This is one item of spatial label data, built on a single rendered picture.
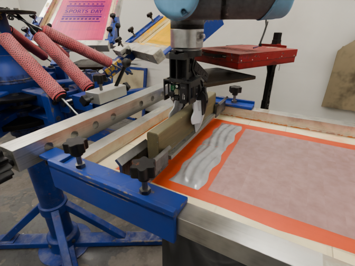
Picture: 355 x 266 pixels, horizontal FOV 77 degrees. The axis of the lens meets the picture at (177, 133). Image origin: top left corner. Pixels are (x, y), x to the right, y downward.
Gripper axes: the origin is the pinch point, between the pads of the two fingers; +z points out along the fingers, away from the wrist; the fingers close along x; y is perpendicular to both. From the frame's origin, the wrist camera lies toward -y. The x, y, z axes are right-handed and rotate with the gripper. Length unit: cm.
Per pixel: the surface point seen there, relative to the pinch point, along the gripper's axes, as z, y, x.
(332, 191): 5.3, 5.6, 35.0
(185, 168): 5.0, 12.9, 5.4
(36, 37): -21, -4, -66
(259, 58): -6, -101, 0
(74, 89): -3.1, -2.3, -48.6
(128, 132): 1.9, 8.8, -14.5
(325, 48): -6, -200, 40
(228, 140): 4.8, -5.4, 10.2
